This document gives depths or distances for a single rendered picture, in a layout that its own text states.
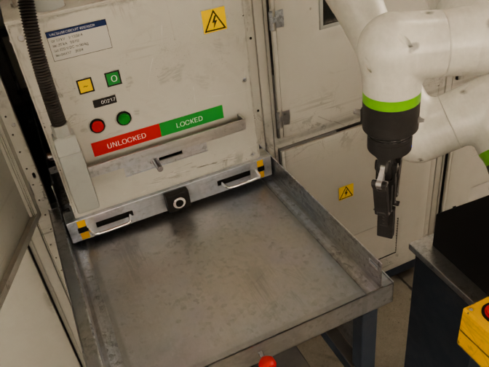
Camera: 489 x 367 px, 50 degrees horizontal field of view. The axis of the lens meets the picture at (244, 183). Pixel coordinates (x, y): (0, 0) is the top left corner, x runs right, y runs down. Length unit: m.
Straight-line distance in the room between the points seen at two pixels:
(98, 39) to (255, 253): 0.57
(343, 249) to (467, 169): 1.14
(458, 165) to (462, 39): 1.40
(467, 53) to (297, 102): 0.84
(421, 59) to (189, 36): 0.56
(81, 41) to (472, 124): 0.84
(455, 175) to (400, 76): 1.43
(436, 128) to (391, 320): 1.12
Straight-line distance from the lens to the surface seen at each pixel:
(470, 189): 2.35
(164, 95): 1.23
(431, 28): 0.84
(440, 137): 1.25
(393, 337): 2.15
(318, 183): 1.80
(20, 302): 1.68
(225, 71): 1.26
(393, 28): 0.82
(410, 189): 2.09
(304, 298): 1.11
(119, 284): 1.22
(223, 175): 1.36
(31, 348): 1.81
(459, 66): 0.86
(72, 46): 1.15
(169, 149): 1.24
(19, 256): 1.39
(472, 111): 1.24
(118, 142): 1.24
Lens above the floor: 1.66
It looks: 34 degrees down
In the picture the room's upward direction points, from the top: 7 degrees counter-clockwise
